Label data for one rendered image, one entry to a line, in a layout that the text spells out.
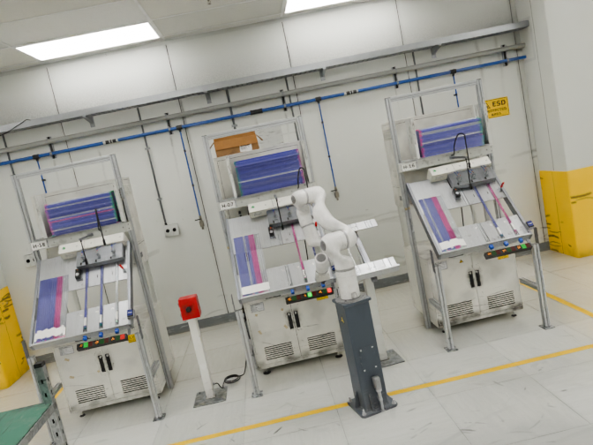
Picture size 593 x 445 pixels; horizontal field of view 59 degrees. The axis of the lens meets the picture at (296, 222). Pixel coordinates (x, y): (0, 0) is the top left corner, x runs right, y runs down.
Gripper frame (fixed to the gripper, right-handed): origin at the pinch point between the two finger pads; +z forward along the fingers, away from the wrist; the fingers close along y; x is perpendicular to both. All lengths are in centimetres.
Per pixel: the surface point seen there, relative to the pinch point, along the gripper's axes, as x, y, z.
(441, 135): 93, 118, -17
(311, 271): 12.6, -5.9, 5.3
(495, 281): -4, 136, 54
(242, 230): 61, -49, 5
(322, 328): -9, -5, 58
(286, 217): 59, -14, -1
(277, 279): 12.2, -30.4, 5.3
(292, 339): -11, -29, 60
